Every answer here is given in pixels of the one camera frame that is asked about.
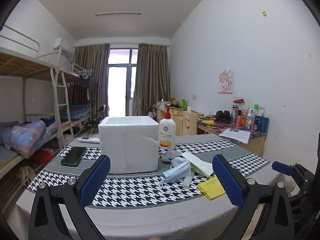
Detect dark blue blanket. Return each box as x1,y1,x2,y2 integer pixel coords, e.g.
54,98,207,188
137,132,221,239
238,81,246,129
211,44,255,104
0,121,19,145

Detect beige cloth bundle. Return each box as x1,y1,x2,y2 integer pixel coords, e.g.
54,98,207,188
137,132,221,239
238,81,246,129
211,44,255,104
16,165,35,185

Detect blue face mask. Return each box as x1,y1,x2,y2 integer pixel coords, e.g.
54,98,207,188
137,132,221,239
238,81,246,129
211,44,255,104
160,160,192,194

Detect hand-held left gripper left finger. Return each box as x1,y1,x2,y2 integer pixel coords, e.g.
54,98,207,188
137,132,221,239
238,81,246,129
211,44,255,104
29,154,111,240

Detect white air conditioner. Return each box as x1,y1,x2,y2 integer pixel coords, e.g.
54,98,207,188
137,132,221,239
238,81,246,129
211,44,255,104
54,38,72,55

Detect translucent soft tube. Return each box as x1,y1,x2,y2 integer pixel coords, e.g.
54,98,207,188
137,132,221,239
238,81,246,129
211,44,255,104
182,171,195,188

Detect wooden chair with smiley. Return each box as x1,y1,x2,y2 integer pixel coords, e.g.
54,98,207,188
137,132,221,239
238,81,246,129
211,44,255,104
181,111,198,135

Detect printed paper sheet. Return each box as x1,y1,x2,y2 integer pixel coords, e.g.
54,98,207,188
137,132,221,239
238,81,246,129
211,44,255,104
219,128,251,144

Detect blue plaid quilt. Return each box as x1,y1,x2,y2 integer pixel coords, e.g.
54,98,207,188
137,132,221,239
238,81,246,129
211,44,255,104
2,119,58,158

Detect light wooden desk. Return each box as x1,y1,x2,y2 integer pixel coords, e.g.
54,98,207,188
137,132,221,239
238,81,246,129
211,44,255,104
153,104,204,135

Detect white lotion pump bottle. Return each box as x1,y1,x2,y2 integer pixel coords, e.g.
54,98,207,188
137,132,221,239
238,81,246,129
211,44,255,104
158,107,176,151

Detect clear plastic bag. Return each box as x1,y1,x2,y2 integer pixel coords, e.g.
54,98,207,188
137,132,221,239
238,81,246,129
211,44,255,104
160,148,187,167

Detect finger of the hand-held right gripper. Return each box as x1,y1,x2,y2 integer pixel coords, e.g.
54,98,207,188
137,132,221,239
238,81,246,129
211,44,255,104
289,189,309,207
272,161,315,183

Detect white towel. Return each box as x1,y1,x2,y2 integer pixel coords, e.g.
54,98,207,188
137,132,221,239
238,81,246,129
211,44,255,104
181,151,214,177

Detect brown curtain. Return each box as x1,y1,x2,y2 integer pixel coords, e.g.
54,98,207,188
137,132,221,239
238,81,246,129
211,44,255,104
132,44,171,117
72,44,110,120

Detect ceiling tube light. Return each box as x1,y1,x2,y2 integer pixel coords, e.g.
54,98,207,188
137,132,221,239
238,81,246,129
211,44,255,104
96,11,141,16

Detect white bunk bed ladder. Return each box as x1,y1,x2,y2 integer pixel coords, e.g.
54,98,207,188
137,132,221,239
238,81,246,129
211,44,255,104
51,69,75,150

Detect black smartphone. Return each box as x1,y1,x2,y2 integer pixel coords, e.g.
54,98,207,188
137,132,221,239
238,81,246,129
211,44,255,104
61,146,87,167

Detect yellow dish cloth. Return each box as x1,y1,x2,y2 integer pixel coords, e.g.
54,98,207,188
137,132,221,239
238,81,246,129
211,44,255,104
197,176,226,200

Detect dark hanging clothes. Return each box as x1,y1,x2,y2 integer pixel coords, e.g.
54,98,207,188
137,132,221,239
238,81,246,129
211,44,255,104
77,76,98,100

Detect large white metal bunk bed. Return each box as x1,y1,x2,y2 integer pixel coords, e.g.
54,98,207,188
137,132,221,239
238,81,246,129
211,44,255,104
0,25,75,180

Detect glass balcony door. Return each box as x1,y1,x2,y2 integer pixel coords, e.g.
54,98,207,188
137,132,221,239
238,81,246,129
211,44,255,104
108,48,139,117

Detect row of toiletry bottles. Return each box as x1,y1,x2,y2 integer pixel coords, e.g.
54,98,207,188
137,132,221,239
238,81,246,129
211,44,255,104
231,97,270,133

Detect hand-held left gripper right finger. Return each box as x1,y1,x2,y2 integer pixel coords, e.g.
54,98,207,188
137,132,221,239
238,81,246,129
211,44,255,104
212,154,295,240

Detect pink cartoon wall poster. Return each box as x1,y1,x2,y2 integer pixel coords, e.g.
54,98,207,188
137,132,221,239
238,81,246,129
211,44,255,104
217,70,233,93

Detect desk with patterned cover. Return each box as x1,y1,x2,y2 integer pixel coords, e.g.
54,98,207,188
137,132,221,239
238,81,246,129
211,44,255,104
197,116,267,155

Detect red bag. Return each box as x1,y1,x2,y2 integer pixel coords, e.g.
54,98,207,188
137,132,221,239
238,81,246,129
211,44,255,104
32,149,54,165

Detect white foam box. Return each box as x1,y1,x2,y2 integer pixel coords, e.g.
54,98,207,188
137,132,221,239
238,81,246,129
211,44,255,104
98,116,160,174

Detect black folding chair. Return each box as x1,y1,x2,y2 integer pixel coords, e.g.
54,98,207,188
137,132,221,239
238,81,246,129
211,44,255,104
87,104,107,134

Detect black headphones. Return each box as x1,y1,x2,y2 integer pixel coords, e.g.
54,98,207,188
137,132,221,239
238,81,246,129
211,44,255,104
215,110,232,122

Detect small white metal bunk bed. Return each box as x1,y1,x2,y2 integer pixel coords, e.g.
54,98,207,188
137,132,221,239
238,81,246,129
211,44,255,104
61,62,94,135

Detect blue checked bedding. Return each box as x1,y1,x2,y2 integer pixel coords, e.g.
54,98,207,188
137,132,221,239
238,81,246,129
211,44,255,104
66,105,93,120

